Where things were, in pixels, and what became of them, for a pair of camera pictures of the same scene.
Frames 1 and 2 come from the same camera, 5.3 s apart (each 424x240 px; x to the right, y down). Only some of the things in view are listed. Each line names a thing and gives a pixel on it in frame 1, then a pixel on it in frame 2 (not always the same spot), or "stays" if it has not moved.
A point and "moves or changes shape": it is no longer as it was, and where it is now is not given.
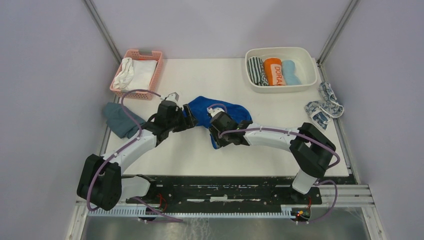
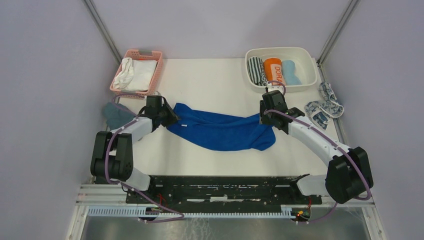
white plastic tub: [306, 70] stays
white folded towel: [143, 72] stays
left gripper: [188, 122] to [173, 116]
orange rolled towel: [273, 73] stays
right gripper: [218, 142] to [263, 118]
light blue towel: [290, 76] stays
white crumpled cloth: [124, 78] stays
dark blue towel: [199, 107] moves or changes shape
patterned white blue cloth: [322, 112] stays
